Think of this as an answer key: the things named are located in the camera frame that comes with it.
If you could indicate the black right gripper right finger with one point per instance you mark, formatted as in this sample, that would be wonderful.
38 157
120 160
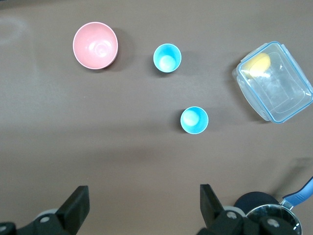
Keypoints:
212 210

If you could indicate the clear container with blue seal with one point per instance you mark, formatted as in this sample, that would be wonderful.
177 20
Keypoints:
276 85

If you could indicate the dark round cylinder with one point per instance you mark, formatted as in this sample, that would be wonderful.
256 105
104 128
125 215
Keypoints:
254 199

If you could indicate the blue plastic cup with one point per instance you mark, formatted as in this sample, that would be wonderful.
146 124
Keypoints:
167 58
194 120

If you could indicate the yellow lemon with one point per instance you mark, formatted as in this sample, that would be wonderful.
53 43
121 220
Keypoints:
258 64

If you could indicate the pink bowl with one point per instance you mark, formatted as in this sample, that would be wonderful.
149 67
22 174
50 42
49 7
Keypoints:
95 45

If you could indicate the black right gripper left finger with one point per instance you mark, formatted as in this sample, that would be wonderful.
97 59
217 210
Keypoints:
73 208

